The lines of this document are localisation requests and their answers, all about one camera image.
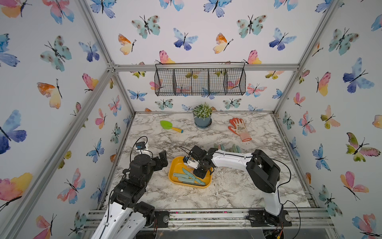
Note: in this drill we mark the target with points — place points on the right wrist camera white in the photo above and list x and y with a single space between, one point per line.
190 162

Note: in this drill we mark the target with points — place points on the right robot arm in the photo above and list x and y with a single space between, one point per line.
263 171

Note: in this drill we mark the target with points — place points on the potted green plant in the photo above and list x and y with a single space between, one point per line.
202 115

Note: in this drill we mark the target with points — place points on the yellow plastic storage tray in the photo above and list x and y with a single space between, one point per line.
177 176

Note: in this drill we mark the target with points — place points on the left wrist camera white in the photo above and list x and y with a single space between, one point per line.
141 148

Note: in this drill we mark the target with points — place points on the red and pink glove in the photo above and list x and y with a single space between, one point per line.
237 126

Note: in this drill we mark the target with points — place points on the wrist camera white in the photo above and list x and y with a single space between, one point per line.
141 148
190 162

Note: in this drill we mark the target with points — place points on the black wire wall basket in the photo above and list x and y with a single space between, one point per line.
200 79

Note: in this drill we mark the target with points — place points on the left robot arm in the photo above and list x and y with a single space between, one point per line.
126 216

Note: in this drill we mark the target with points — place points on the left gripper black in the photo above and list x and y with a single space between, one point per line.
158 165

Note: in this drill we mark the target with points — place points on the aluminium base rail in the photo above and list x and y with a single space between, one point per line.
208 219

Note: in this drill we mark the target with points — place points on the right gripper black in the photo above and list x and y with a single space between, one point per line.
198 174

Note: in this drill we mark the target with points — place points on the green toy garden trowel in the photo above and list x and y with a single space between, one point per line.
168 125

